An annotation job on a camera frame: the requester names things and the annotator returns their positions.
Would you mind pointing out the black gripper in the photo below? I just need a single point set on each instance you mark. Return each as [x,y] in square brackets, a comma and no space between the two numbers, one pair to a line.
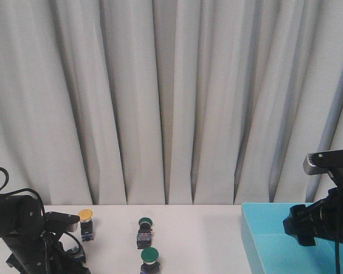
[41,255]
[305,223]

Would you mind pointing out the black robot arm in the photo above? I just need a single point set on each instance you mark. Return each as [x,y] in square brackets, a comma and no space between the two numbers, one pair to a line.
[335,197]
[33,236]

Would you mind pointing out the turquoise plastic box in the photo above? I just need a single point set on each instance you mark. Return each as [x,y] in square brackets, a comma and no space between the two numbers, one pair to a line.
[270,250]

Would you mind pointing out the red push button lying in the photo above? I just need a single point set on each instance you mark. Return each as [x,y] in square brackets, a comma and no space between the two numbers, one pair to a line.
[76,255]

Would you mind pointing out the yellow push button far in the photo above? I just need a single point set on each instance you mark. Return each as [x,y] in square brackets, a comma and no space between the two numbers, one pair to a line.
[86,224]

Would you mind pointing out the green push button lying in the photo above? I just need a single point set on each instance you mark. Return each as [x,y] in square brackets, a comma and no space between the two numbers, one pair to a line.
[145,233]

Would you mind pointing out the green push button upright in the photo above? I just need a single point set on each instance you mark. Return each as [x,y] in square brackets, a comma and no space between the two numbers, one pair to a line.
[150,265]

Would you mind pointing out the grey pleated curtain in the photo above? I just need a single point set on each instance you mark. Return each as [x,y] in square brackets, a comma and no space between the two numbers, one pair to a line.
[169,102]

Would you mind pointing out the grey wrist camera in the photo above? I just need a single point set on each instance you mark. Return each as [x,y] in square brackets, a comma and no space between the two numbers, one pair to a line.
[61,222]
[322,162]

